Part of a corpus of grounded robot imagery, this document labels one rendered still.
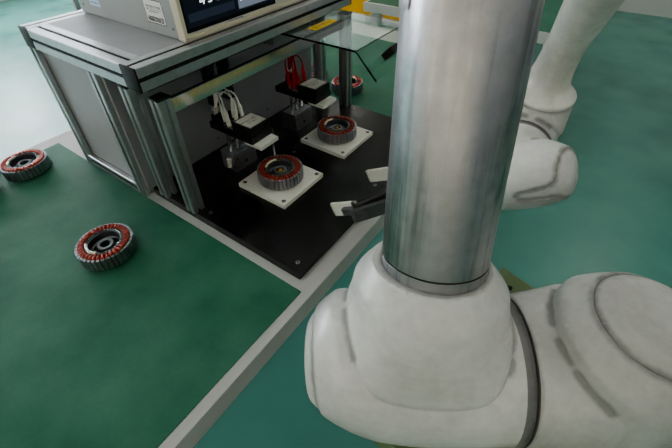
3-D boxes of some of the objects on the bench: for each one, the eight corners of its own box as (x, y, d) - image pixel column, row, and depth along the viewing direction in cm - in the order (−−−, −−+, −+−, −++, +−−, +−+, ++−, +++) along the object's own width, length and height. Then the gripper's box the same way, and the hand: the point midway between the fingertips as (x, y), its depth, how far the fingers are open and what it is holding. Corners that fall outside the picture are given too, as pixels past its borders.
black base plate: (435, 137, 118) (436, 130, 116) (299, 280, 79) (299, 273, 77) (311, 97, 139) (311, 91, 137) (155, 194, 100) (153, 187, 98)
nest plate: (372, 135, 115) (372, 131, 115) (343, 159, 106) (343, 155, 105) (331, 120, 122) (331, 117, 121) (300, 142, 113) (300, 138, 112)
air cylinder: (312, 121, 122) (311, 105, 118) (297, 132, 117) (295, 115, 114) (299, 117, 124) (298, 101, 120) (284, 127, 119) (282, 110, 116)
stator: (121, 226, 91) (114, 214, 88) (147, 248, 85) (142, 236, 83) (71, 255, 84) (63, 243, 82) (97, 281, 79) (89, 269, 76)
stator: (312, 173, 100) (311, 161, 97) (284, 198, 93) (282, 185, 90) (278, 159, 104) (276, 148, 102) (249, 182, 97) (246, 169, 95)
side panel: (156, 190, 101) (107, 68, 80) (146, 196, 99) (93, 73, 78) (97, 155, 113) (41, 42, 92) (87, 160, 111) (27, 45, 90)
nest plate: (323, 176, 100) (323, 173, 100) (284, 209, 91) (284, 205, 90) (279, 157, 107) (278, 154, 106) (239, 186, 98) (238, 182, 97)
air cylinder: (257, 159, 107) (254, 141, 103) (237, 173, 102) (233, 155, 99) (244, 153, 109) (241, 136, 106) (224, 166, 105) (219, 149, 101)
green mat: (301, 291, 76) (301, 291, 76) (-89, 715, 39) (-90, 715, 39) (58, 143, 118) (58, 142, 118) (-242, 278, 81) (-243, 277, 81)
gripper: (414, 242, 64) (324, 240, 79) (471, 167, 79) (386, 177, 94) (397, 204, 61) (308, 209, 76) (459, 133, 77) (374, 149, 92)
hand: (355, 191), depth 85 cm, fingers open, 13 cm apart
